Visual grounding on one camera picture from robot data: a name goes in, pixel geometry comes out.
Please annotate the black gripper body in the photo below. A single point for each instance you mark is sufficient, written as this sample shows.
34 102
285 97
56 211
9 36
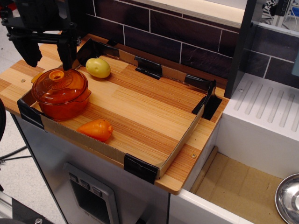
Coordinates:
39 22

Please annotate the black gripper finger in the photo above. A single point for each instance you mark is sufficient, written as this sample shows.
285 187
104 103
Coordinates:
29 50
67 49

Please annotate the orange transparent pot lid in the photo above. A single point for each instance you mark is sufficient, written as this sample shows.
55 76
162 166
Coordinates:
59 86

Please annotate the orange transparent pot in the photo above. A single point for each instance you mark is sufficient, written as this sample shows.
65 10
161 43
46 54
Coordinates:
67 110

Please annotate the yellow toy potato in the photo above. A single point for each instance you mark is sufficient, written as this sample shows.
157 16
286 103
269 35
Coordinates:
98 67

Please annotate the black chair wheel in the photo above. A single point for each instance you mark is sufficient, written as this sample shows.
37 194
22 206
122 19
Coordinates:
6 12

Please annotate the orange toy carrot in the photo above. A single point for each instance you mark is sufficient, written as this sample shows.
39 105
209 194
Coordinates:
99 129

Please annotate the grey toy oven front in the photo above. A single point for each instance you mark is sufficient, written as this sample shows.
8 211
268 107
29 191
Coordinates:
89 190

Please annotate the cardboard fence with black tape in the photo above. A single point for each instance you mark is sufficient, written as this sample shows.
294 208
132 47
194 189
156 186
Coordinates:
161 117

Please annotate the white toy sink unit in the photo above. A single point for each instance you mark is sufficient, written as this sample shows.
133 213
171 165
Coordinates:
252 150

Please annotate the silver metal bowl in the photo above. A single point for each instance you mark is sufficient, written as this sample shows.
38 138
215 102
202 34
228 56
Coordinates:
287 199

